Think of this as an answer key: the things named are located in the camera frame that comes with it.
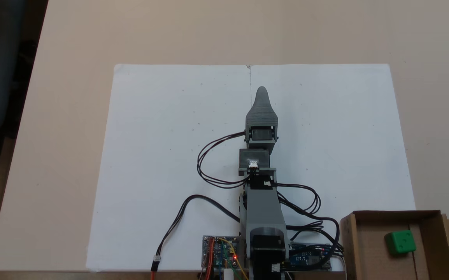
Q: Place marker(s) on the green dice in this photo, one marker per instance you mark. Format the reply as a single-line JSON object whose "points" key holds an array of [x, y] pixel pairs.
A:
{"points": [[400, 242]]}

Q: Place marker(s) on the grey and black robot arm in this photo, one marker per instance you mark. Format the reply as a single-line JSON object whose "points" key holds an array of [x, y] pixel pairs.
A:
{"points": [[263, 210]]}

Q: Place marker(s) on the brown cardboard box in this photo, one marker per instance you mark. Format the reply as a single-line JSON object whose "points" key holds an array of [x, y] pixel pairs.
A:
{"points": [[368, 245]]}

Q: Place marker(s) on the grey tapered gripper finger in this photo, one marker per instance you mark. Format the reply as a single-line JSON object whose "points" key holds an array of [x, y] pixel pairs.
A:
{"points": [[262, 107]]}

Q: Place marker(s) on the white cylinder plug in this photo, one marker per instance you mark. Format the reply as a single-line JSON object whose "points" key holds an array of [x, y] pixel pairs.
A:
{"points": [[228, 274]]}

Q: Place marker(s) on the white paper sheet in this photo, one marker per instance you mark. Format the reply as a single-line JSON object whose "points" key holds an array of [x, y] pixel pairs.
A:
{"points": [[162, 155], [345, 136]]}

